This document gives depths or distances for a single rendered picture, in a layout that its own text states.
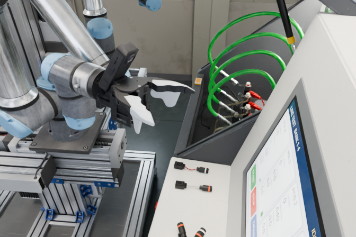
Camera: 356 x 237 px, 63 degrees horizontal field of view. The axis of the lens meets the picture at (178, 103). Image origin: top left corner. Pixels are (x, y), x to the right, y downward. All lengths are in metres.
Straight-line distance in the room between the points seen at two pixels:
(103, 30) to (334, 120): 1.13
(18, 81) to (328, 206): 0.81
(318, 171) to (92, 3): 1.29
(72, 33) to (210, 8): 1.98
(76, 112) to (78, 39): 0.20
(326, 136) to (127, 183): 1.64
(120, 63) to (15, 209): 1.67
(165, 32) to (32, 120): 2.29
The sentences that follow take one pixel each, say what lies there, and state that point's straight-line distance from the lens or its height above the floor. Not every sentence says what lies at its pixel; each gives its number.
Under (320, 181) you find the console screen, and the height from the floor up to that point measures 1.43.
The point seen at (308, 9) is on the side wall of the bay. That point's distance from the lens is 1.49.
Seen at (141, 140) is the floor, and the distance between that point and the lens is 2.59.
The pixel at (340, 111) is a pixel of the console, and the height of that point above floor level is 1.51.
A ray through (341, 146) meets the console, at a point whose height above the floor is 1.49.
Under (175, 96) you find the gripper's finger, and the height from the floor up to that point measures 1.42.
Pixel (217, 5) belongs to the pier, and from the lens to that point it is 2.69.
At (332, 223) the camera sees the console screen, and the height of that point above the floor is 1.44.
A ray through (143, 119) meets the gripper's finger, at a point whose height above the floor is 1.46.
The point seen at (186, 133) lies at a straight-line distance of 1.24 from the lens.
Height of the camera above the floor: 1.79
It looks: 37 degrees down
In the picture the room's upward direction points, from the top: straight up
